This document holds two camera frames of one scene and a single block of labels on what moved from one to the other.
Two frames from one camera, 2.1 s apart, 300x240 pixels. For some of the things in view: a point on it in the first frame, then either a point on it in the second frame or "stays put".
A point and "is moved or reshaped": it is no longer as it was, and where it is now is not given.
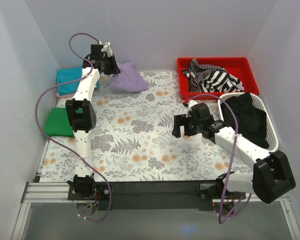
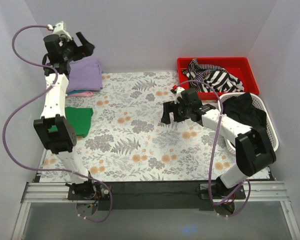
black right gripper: x=179 y=125 to x=172 y=113
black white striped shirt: x=203 y=78 stays put
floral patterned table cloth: x=134 y=141 stays put
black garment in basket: x=252 y=119 stays put
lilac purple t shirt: x=129 y=79 is moved or reshaped
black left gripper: x=112 y=66 to x=78 y=49
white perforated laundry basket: x=272 y=136 stays put
